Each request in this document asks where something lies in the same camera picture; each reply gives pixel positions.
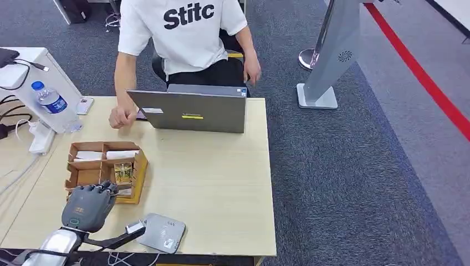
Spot person's left hand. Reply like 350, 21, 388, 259
243, 51, 263, 86

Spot person's right hand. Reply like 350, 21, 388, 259
108, 104, 139, 130

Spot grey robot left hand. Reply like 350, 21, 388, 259
61, 180, 119, 234

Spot white card stack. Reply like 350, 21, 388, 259
73, 151, 104, 163
105, 149, 141, 161

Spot yellow printed card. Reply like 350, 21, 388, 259
113, 162, 134, 186

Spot chrome stanchion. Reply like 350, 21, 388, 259
298, 0, 335, 71

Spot wooden divided card box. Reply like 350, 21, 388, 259
64, 141, 150, 206

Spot black office chair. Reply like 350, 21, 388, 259
151, 27, 255, 88

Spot clear water bottle blue label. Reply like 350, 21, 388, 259
30, 81, 84, 134

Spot grey laptop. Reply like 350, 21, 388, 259
126, 83, 247, 134

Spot person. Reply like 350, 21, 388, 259
117, 0, 249, 88

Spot grey card reader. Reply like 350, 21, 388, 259
137, 213, 187, 255

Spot white power strip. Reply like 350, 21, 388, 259
28, 120, 57, 156

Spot grey kiosk stand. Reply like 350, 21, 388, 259
295, 0, 376, 110

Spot chrome chair base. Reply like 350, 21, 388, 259
104, 0, 122, 33

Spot white side cabinet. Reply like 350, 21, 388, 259
0, 47, 84, 135

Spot black cabinet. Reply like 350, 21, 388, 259
53, 0, 93, 25

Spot black device on cabinet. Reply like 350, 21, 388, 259
0, 48, 20, 69

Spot wrist camera with black bracket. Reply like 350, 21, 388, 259
83, 219, 147, 251

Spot white cables under desk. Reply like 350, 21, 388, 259
107, 251, 161, 266

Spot black cable with plug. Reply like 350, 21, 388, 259
0, 58, 50, 91

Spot black cable bundle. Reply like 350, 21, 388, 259
0, 94, 33, 141

